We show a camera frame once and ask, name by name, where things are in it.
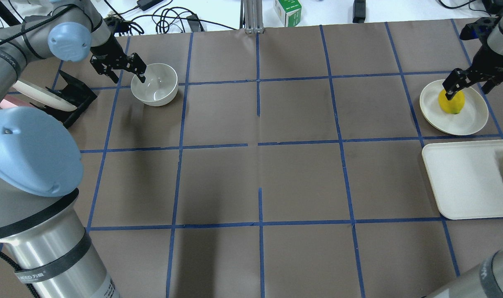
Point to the yellow lemon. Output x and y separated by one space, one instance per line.
453 106

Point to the black device on desk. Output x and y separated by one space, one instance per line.
358 11

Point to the white ceramic bowl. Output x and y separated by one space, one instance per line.
160 86

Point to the black power adapter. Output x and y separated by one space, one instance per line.
145 5

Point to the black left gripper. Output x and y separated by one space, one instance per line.
105 50

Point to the aluminium frame post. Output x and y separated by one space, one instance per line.
251 16

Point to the cream rectangular tray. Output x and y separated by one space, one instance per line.
466 178

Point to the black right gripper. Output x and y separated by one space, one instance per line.
486 61

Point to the pink plate in rack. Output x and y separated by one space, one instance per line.
9 103

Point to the cream round plate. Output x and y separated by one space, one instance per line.
472 118

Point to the green white carton box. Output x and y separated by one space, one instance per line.
289 12

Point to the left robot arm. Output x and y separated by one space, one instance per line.
41 236

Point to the black plate rack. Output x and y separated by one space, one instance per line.
76 93

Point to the cream plate in rack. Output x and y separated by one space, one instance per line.
42 95

